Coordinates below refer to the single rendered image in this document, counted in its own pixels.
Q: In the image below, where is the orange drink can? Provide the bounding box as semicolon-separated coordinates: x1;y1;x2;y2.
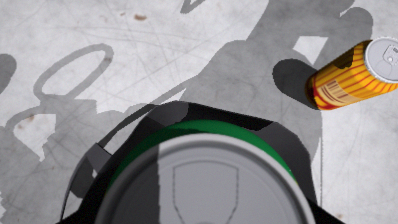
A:
304;37;398;111

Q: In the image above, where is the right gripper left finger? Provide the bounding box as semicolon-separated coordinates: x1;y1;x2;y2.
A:
56;190;106;224

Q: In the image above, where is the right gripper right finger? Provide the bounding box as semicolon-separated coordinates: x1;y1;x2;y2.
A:
305;196;345;224

